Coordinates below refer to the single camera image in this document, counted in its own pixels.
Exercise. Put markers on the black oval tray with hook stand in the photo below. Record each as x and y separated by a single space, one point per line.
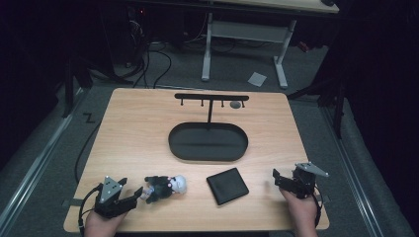
207 144

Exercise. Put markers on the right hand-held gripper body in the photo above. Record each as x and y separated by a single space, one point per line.
304 182

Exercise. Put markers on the black metal stand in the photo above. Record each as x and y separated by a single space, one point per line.
332 95
74 85

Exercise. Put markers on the dark tape strip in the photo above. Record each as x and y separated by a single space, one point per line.
70 202

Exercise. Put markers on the metal floor rail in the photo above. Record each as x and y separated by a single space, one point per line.
36 164
355 177

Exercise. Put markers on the person's left hand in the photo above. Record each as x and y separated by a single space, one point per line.
100 227

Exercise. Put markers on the black computer tower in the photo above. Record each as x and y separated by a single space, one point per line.
130 33

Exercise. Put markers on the white paper sheet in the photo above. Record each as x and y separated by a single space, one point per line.
257 79

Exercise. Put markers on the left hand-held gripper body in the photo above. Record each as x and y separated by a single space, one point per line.
110 191

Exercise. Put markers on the white-legged desk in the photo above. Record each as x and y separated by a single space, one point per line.
245 31

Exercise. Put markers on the black leather wallet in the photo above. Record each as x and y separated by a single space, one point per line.
227 186

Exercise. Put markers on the person's right hand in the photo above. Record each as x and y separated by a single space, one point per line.
303 214

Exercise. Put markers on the grey round table grommet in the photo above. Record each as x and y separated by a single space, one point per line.
235 104

